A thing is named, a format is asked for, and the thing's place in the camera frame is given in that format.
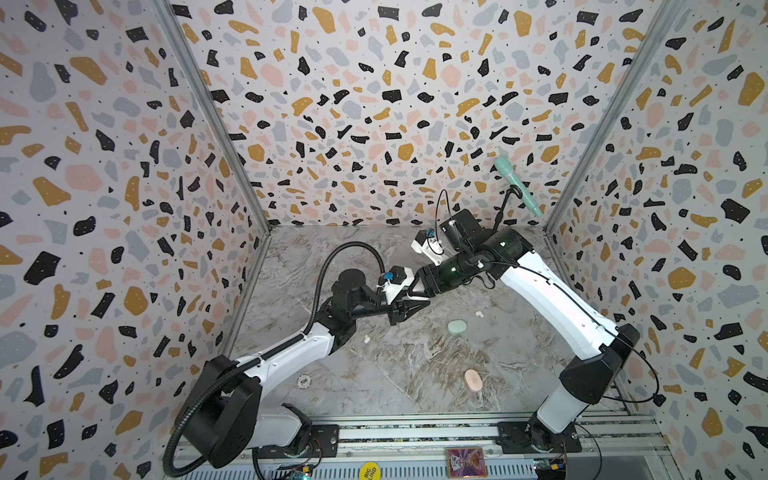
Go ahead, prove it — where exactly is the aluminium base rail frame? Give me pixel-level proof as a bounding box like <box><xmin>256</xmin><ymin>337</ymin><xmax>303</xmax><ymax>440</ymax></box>
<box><xmin>187</xmin><ymin>411</ymin><xmax>682</xmax><ymax>479</ymax></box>

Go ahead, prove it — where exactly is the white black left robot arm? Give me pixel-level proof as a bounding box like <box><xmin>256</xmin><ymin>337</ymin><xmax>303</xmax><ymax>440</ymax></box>
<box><xmin>163</xmin><ymin>267</ymin><xmax>437</xmax><ymax>477</ymax></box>

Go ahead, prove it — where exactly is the pink square sticker card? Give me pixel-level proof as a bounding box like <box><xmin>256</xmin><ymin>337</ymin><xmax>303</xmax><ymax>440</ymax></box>
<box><xmin>446</xmin><ymin>447</ymin><xmax>488</xmax><ymax>479</ymax></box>

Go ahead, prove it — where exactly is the yellow round sticker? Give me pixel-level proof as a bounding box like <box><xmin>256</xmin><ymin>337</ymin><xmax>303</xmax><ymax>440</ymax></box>
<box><xmin>358</xmin><ymin>462</ymin><xmax>382</xmax><ymax>480</ymax></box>

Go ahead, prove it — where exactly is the pink earbud case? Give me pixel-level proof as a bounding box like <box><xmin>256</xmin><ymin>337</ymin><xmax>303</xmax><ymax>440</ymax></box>
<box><xmin>464</xmin><ymin>369</ymin><xmax>483</xmax><ymax>393</ymax></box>

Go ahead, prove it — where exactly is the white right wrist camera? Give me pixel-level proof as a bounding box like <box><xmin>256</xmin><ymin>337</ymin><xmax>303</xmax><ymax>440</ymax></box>
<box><xmin>411</xmin><ymin>228</ymin><xmax>448</xmax><ymax>266</ymax></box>

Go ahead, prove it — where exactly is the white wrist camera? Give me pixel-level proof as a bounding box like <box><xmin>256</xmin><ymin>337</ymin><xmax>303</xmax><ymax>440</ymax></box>
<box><xmin>381</xmin><ymin>266</ymin><xmax>415</xmax><ymax>305</ymax></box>
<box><xmin>411</xmin><ymin>228</ymin><xmax>448</xmax><ymax>266</ymax></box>

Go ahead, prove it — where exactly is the left aluminium corner post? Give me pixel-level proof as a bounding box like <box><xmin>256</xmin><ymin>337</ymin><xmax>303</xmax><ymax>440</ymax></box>
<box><xmin>150</xmin><ymin>0</ymin><xmax>270</xmax><ymax>236</ymax></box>

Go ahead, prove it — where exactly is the mint green earbud case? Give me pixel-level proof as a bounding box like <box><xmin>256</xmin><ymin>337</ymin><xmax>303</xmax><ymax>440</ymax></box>
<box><xmin>447</xmin><ymin>319</ymin><xmax>468</xmax><ymax>335</ymax></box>

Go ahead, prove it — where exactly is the aluminium corner post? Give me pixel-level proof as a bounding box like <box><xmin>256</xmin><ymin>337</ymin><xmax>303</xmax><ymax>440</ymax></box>
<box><xmin>544</xmin><ymin>0</ymin><xmax>687</xmax><ymax>236</ymax></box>
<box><xmin>150</xmin><ymin>0</ymin><xmax>270</xmax><ymax>236</ymax></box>

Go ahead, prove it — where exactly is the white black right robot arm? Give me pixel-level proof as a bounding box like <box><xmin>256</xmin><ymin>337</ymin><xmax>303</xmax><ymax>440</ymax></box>
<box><xmin>411</xmin><ymin>210</ymin><xmax>639</xmax><ymax>437</ymax></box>

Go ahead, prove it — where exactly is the mint green toy microphone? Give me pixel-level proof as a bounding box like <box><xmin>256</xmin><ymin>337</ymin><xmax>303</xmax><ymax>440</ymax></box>
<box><xmin>494</xmin><ymin>157</ymin><xmax>543</xmax><ymax>218</ymax></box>

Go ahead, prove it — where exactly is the black corrugated cable conduit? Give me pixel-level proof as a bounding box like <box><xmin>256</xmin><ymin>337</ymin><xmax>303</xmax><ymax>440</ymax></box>
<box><xmin>162</xmin><ymin>241</ymin><xmax>386</xmax><ymax>479</ymax></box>

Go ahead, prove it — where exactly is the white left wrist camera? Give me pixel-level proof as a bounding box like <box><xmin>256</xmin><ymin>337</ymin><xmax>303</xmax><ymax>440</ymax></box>
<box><xmin>381</xmin><ymin>266</ymin><xmax>415</xmax><ymax>305</ymax></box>

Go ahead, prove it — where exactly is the right aluminium corner post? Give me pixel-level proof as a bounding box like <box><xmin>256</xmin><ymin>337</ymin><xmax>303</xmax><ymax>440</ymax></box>
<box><xmin>544</xmin><ymin>0</ymin><xmax>687</xmax><ymax>236</ymax></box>

